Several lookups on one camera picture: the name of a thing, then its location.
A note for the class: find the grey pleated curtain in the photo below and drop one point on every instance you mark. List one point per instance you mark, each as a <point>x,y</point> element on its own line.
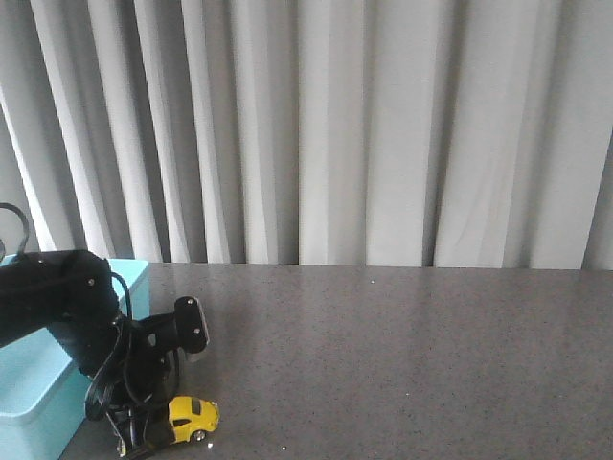
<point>400,133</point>

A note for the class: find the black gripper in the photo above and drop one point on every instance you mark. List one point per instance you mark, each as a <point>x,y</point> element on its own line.
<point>140,377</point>

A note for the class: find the light blue plastic box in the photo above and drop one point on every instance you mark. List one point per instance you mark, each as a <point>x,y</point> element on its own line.
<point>42,397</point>

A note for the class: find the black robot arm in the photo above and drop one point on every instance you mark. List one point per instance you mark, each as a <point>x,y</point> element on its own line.
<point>70,293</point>

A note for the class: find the yellow toy beetle car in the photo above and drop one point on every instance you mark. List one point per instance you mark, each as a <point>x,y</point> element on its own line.
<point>191,418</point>

